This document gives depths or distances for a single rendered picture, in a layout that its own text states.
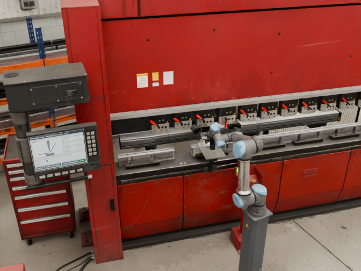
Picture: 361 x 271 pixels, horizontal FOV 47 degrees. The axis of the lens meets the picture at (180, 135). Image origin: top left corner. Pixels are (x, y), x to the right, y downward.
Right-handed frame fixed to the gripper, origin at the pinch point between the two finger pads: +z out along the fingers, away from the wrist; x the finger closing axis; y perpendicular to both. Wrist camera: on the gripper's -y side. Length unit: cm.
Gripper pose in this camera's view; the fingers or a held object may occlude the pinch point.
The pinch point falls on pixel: (209, 144)
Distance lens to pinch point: 365.5
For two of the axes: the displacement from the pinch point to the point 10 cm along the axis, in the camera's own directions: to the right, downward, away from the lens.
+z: -0.6, 3.6, 9.3
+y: -0.5, -9.3, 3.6
